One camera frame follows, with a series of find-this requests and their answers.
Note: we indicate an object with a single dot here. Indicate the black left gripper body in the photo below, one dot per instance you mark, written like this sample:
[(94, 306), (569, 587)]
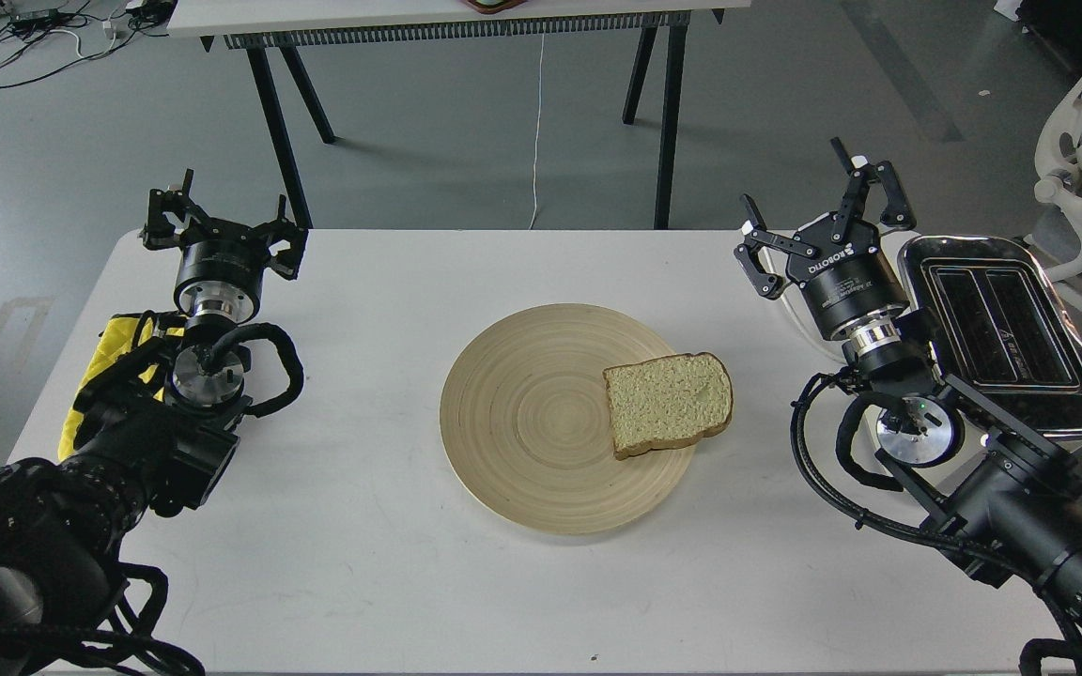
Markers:
[(222, 271)]

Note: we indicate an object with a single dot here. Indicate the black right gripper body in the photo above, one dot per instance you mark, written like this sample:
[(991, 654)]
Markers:
[(847, 279)]

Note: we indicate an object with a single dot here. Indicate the round wooden plate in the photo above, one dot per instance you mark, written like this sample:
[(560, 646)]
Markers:
[(525, 421)]

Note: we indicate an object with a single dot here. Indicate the white background table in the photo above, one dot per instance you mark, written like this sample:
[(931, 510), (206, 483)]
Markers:
[(257, 27)]

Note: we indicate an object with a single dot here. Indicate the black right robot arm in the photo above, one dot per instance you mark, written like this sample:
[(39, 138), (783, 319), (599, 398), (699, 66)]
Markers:
[(1006, 506)]

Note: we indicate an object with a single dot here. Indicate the slice of brown bread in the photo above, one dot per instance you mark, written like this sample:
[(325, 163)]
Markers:
[(667, 403)]

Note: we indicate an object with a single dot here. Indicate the brown object on background table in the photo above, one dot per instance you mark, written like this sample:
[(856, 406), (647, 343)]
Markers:
[(492, 6)]

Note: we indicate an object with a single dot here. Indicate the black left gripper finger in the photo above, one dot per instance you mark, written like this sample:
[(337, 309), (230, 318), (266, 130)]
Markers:
[(281, 243), (174, 220)]

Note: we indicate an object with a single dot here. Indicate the white chrome toaster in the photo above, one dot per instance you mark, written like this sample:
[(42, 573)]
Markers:
[(983, 340)]

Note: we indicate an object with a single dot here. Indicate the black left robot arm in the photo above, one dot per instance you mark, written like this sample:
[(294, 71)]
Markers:
[(155, 430)]

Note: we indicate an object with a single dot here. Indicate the yellow cloth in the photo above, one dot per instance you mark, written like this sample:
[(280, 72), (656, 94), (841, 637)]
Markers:
[(122, 334)]

